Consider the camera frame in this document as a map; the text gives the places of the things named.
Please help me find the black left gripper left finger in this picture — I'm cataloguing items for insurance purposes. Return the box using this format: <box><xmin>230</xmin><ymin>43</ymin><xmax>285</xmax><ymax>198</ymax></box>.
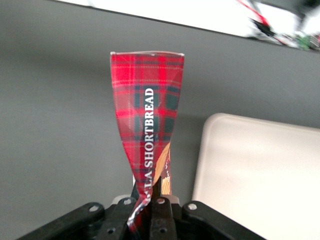
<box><xmin>106</xmin><ymin>178</ymin><xmax>151</xmax><ymax>240</ymax></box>

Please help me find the red tartan shortbread cookie box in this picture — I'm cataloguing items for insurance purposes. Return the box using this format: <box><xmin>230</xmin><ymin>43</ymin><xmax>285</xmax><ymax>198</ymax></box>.
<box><xmin>109</xmin><ymin>50</ymin><xmax>186</xmax><ymax>232</ymax></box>

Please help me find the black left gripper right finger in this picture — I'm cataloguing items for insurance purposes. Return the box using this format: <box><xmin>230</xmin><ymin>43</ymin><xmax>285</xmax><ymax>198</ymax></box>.
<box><xmin>149</xmin><ymin>183</ymin><xmax>177</xmax><ymax>240</ymax></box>

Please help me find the beige rectangular plastic tray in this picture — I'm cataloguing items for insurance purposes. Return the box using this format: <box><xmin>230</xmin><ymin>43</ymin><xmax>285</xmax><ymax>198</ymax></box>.
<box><xmin>191</xmin><ymin>112</ymin><xmax>320</xmax><ymax>240</ymax></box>

